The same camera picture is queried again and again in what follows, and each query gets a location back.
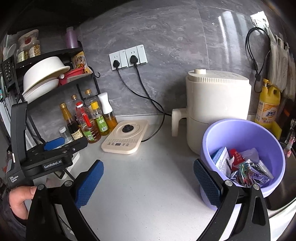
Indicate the person's left hand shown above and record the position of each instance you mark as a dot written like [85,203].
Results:
[22,194]

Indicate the hanging cloth bag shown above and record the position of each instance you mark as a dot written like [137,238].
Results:
[278,67]

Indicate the white spoon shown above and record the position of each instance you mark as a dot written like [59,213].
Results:
[11,49]

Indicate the small white cap bottle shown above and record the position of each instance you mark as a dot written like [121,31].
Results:
[63,134]

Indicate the black grater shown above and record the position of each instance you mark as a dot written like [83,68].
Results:
[8,71]

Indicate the cream induction cooker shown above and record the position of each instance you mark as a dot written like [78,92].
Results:
[138,129]

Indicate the colourful snack packet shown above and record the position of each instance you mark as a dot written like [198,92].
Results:
[247,173]

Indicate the yellow sponge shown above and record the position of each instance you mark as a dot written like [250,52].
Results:
[277,131]

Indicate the person's left forearm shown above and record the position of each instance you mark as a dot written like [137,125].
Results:
[11,227]

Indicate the green label yellow cap bottle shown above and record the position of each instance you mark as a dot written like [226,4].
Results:
[101,125]

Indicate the red white carton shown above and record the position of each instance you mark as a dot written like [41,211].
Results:
[237,157]

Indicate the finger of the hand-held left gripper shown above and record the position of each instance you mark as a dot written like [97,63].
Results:
[76,144]
[54,142]

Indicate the glass jar green label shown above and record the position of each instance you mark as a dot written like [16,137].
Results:
[23,55]

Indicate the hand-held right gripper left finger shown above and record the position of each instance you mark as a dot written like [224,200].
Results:
[90,183]

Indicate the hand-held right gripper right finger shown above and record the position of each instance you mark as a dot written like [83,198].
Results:
[207,183]

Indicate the clear container red label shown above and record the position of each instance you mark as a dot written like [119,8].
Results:
[27,40]

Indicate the purple plastic bucket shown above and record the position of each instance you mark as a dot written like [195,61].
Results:
[242,134]

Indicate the yellow detergent bottle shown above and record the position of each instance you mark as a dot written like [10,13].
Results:
[267,109]

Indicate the gold cap clear bottle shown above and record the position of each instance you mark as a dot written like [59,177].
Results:
[74,98]
[91,102]

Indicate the white cap oil sprayer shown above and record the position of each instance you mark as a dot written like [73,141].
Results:
[104,102]

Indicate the steel sink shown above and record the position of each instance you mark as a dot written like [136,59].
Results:
[286,180]

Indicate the white wall socket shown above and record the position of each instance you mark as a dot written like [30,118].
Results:
[122,55]
[142,54]

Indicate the yellow snack packet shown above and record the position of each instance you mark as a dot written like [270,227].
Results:
[79,61]

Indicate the cream air fryer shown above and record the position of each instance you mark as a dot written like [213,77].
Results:
[217,99]

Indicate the white board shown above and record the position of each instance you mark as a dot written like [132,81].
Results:
[5,113]

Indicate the pink white utensil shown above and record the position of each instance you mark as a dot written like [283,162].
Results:
[289,148]

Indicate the glass jar of nuts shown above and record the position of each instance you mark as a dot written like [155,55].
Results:
[35,49]

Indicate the white wall hook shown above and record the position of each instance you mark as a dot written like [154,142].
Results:
[260,20]

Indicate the red label oil bottle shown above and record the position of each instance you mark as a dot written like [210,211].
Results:
[89,134]

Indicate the purple bottle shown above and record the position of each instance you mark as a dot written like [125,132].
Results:
[71,38]

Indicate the white plate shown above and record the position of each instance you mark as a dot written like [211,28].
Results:
[44,89]

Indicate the black dish rack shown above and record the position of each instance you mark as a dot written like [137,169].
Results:
[46,55]

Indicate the large white bowl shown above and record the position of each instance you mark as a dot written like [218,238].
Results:
[44,71]

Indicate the blue white cardboard box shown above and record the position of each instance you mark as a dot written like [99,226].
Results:
[220,160]

